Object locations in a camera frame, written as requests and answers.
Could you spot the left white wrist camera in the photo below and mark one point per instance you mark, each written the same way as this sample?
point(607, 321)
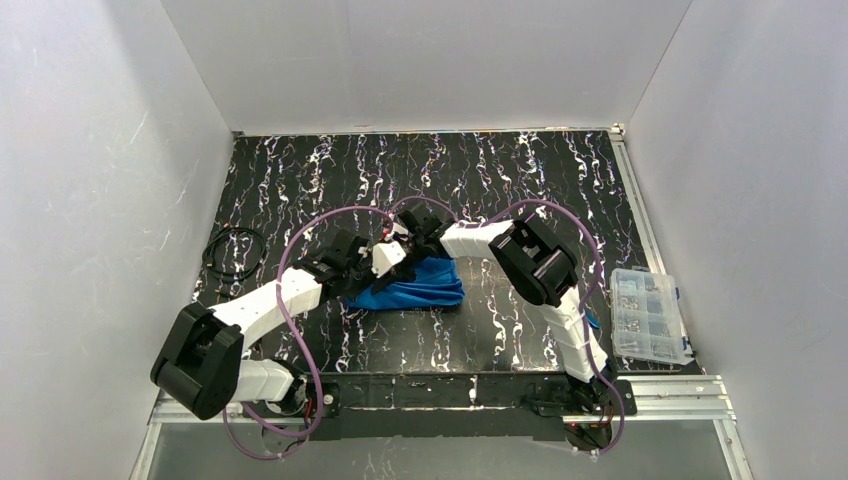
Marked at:
point(386, 256)

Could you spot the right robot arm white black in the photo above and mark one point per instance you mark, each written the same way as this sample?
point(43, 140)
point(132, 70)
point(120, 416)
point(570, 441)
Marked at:
point(538, 264)

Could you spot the aluminium frame rail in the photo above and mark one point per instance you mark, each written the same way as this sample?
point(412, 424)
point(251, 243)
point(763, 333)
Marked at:
point(459, 427)

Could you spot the clear plastic organizer box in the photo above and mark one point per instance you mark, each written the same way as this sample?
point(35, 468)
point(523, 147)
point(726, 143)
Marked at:
point(646, 318)

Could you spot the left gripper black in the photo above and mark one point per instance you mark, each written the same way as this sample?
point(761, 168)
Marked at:
point(370, 278)

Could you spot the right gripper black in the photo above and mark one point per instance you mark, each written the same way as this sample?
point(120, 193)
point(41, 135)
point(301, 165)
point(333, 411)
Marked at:
point(415, 256)

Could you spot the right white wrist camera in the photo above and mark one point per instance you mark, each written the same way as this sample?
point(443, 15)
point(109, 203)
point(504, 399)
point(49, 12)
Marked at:
point(398, 233)

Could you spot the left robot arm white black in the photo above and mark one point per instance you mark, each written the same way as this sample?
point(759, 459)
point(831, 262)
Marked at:
point(201, 363)

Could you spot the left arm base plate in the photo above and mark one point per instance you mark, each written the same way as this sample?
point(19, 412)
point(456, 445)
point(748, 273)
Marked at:
point(301, 402)

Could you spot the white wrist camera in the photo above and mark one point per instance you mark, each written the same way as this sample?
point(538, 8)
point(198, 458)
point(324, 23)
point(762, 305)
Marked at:
point(386, 256)
point(398, 233)

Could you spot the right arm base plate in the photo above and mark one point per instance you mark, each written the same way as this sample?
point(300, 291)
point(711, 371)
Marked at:
point(598, 405)

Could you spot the blue cloth napkin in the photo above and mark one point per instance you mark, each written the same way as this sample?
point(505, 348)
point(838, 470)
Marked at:
point(437, 284)

